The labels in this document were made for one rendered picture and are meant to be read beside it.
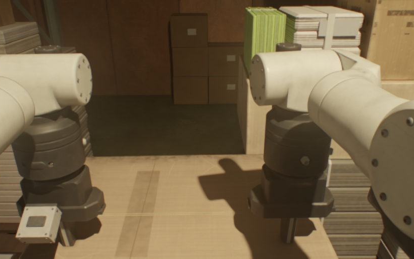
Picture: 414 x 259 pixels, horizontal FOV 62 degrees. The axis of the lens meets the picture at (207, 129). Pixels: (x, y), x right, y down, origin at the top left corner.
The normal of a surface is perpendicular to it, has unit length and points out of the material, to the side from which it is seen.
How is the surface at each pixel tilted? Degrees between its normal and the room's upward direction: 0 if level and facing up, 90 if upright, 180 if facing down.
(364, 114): 50
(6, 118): 74
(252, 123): 91
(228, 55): 90
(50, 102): 90
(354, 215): 90
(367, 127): 59
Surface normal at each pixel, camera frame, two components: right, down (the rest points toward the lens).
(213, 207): -0.01, -0.91
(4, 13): 1.00, -0.01
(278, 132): -0.75, 0.26
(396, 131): -0.98, 0.04
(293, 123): -0.31, -0.39
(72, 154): 0.89, 0.17
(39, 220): 0.00, -0.59
